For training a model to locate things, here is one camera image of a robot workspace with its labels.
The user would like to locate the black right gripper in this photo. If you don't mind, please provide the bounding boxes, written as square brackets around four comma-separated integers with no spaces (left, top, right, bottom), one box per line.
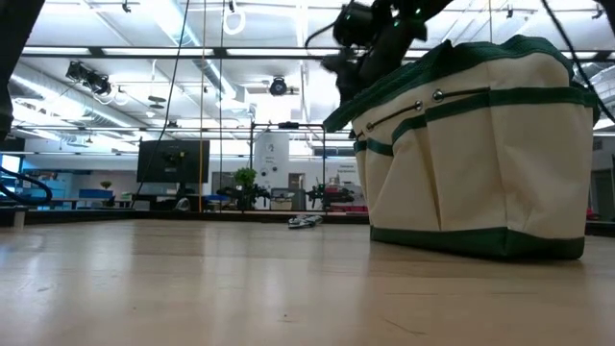
[320,18,428,105]

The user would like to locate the black pruning shears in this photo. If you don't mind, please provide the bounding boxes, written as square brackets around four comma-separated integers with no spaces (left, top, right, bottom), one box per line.
[286,213,325,231]

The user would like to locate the cream and green gardening bag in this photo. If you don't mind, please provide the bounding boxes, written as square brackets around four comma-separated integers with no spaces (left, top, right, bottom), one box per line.
[322,34,602,261]

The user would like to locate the white pillar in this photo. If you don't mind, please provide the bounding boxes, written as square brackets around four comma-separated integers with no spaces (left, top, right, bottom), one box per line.
[253,132,291,199]

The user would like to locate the small potted green plant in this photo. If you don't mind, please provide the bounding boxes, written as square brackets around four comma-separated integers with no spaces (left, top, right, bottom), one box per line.
[233,166,258,211]

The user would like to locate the black monitor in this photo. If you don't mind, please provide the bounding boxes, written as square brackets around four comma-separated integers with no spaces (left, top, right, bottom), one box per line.
[135,138,211,199]

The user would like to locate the black ceiling spotlight cluster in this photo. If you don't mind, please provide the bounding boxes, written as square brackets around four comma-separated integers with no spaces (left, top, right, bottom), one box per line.
[64,60,113,97]

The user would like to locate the blue storage box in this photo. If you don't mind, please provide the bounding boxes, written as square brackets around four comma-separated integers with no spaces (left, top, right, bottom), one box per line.
[78,187,115,201]

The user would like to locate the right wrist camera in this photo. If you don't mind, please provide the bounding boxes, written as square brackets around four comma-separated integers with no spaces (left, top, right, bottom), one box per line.
[332,2,378,48]

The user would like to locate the right wrist black cable loop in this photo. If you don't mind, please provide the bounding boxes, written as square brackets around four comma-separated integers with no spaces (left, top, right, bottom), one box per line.
[304,19,338,50]

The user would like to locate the black ceiling camera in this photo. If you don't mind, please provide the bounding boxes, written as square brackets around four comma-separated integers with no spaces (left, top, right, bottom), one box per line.
[267,75,289,98]

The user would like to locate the distant black rig frame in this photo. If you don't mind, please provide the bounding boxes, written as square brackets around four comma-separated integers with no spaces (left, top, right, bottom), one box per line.
[248,121,328,212]

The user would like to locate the white hanging ring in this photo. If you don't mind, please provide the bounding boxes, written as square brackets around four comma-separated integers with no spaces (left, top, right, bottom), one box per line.
[222,8,248,37]

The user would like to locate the thin black hanging cable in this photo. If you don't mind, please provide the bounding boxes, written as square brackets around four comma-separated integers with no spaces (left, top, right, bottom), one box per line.
[218,0,225,212]
[130,0,192,206]

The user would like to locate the yellow hanging cable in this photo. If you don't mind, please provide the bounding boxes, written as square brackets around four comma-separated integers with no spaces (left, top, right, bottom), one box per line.
[198,0,208,213]

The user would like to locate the dark blue cable loop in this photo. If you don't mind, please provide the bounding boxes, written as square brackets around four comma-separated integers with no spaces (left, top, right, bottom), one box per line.
[0,165,54,207]

